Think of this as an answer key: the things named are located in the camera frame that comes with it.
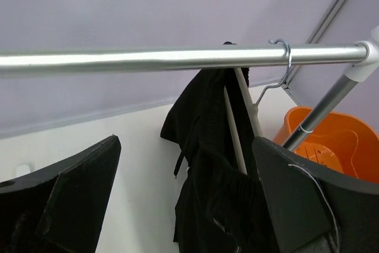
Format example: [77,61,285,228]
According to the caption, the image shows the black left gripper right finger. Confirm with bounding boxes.
[252,137,378,252]

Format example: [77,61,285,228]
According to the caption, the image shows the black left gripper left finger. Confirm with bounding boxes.
[1,135,121,252]

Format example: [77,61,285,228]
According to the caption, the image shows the black shorts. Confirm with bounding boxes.
[160,69,279,252]

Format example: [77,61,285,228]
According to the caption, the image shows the white clothes hanger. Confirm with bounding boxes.
[224,39,292,175]

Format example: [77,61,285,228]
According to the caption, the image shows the orange plastic basket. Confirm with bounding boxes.
[272,106,379,180]

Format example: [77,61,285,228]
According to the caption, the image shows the white metal clothes rack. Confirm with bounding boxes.
[1,28,378,150]

